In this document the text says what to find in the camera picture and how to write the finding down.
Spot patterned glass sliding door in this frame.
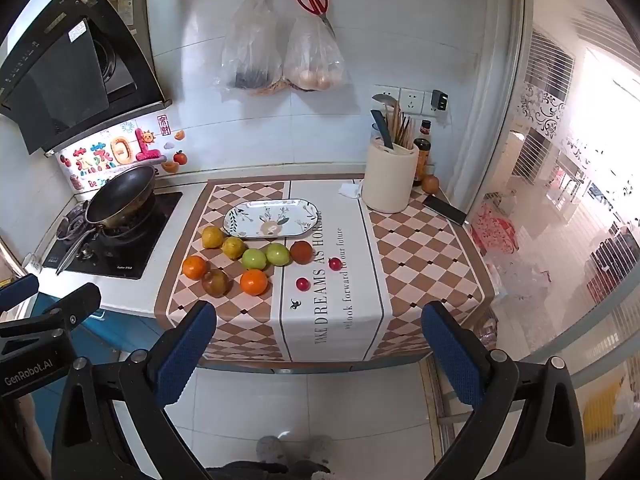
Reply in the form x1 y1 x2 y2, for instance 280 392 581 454
500 0 640 391

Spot dark red mottled fruit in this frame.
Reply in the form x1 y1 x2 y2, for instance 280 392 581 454
202 269 231 298

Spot colourful letter wall sticker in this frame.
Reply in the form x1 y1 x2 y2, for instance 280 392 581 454
60 127 164 192

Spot checked brown tablecloth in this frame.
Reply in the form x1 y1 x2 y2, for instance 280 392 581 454
154 177 496 363

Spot black frying pan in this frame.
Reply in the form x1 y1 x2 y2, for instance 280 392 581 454
55 165 161 276

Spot black smartphone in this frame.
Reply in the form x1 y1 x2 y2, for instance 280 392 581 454
422 194 469 226

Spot floral oval ceramic plate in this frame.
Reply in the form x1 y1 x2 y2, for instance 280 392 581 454
223 199 326 239

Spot person's left forearm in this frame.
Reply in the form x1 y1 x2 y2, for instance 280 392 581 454
0 394 57 480

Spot bundle of wooden chopsticks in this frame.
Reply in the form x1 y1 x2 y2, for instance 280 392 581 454
390 101 417 151

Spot clear crumpled plastic bag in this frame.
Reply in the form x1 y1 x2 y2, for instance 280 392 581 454
492 254 552 313

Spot dark blade kitchen utensil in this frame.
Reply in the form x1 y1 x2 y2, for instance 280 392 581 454
370 109 396 150

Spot red handled scissors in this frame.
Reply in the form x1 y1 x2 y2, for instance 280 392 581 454
295 0 337 39

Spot orange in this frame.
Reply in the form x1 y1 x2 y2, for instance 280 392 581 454
182 255 208 281
240 269 268 296

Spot clear plastic bag dark contents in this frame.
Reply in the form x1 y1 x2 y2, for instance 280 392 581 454
215 0 284 97

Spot labelled sauce bottle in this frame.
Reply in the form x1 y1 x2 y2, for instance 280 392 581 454
413 137 432 187

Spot black range hood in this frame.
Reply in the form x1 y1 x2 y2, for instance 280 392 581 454
0 0 173 157

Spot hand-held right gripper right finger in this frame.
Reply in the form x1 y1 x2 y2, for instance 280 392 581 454
421 301 586 480

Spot blue cabinet door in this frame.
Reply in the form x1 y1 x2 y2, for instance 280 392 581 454
80 305 168 363

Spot grey slipper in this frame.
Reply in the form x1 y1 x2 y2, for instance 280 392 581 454
256 435 289 467
304 435 334 466

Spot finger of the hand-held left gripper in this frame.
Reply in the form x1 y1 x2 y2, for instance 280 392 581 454
0 274 40 313
0 282 102 342

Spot clear plastic bag of eggs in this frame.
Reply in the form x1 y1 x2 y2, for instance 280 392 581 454
282 14 347 93

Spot person's dark trousers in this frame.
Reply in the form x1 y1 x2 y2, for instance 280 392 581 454
205 459 332 480

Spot black gas stove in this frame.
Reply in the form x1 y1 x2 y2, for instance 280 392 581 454
42 191 184 281

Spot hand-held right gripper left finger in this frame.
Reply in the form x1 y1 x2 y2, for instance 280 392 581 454
52 301 217 480

